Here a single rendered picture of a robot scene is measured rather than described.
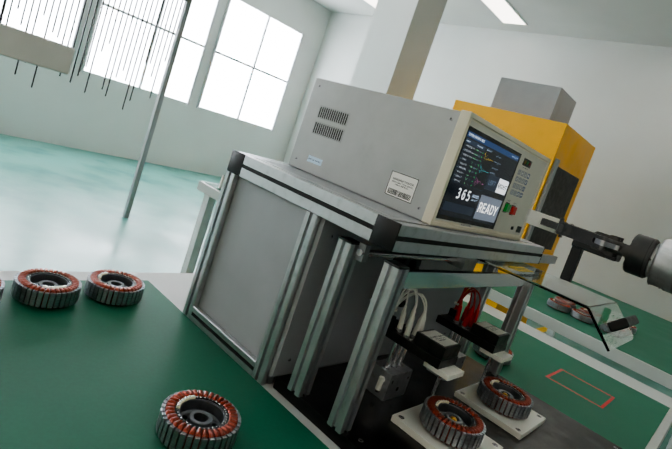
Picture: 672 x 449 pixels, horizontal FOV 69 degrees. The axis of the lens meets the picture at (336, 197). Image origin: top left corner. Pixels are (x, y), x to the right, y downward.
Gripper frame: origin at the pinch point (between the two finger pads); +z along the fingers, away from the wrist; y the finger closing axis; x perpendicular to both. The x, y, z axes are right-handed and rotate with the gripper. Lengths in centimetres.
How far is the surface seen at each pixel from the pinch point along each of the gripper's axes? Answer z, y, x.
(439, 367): -0.2, -23.7, -29.6
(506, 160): 8.2, -8.6, 9.2
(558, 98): 140, 354, 101
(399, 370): 8.3, -20.7, -35.6
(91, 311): 52, -61, -43
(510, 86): 188, 352, 104
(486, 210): 8.2, -9.2, -1.6
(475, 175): 8.3, -19.2, 4.2
